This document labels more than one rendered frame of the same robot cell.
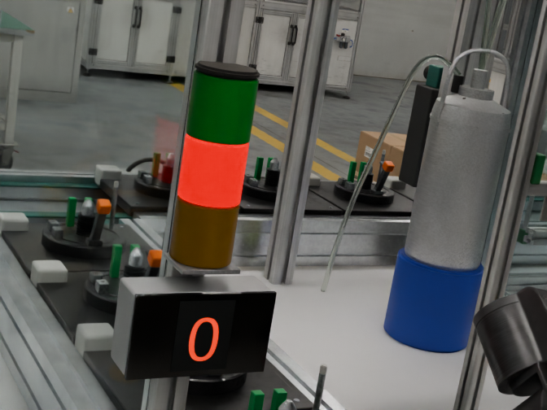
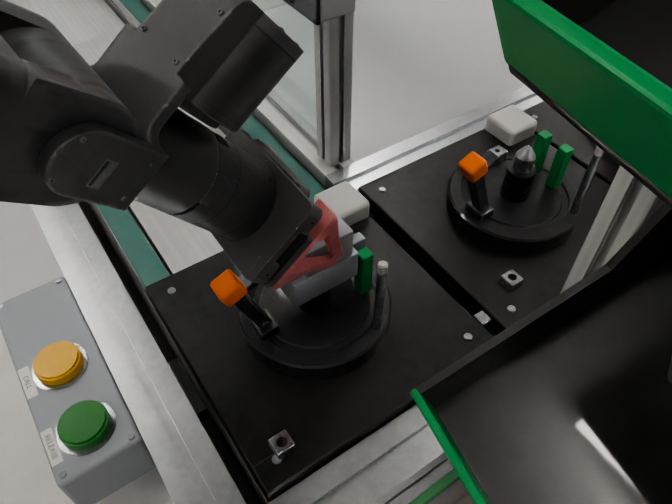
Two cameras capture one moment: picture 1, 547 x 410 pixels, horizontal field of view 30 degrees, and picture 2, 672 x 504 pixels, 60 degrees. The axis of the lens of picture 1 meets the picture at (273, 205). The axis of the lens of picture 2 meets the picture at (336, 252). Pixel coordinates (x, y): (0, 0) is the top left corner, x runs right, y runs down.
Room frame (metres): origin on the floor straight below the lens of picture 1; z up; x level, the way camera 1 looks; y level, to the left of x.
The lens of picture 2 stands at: (0.75, -0.49, 1.42)
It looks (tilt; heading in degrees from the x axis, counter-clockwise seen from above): 48 degrees down; 85
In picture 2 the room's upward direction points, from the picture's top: straight up
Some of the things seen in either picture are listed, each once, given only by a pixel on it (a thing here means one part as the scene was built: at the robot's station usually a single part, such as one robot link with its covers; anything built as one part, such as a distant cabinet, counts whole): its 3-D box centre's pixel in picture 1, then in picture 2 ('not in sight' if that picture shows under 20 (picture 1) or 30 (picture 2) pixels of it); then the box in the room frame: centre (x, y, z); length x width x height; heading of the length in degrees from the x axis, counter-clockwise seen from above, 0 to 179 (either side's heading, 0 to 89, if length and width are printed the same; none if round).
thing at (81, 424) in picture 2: not in sight; (85, 426); (0.57, -0.26, 0.96); 0.04 x 0.04 x 0.02
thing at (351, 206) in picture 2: not in sight; (342, 211); (0.80, -0.04, 0.97); 0.05 x 0.05 x 0.04; 29
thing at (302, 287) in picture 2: not in sight; (322, 243); (0.77, -0.17, 1.06); 0.08 x 0.04 x 0.07; 29
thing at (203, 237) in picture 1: (204, 228); not in sight; (0.78, 0.05, 1.28); 0.05 x 0.05 x 0.05
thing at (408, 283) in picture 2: not in sight; (315, 318); (0.77, -0.17, 0.96); 0.24 x 0.24 x 0.02; 29
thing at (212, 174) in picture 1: (212, 168); not in sight; (0.78, 0.05, 1.33); 0.05 x 0.05 x 0.05
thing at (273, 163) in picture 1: (272, 174); not in sight; (2.19, 0.01, 1.01); 0.24 x 0.24 x 0.13; 29
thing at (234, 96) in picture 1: (222, 106); not in sight; (0.78, 0.05, 1.38); 0.05 x 0.05 x 0.05
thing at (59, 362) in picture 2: not in sight; (59, 365); (0.54, -0.20, 0.96); 0.04 x 0.04 x 0.02
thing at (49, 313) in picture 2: not in sight; (71, 382); (0.54, -0.20, 0.93); 0.21 x 0.07 x 0.06; 119
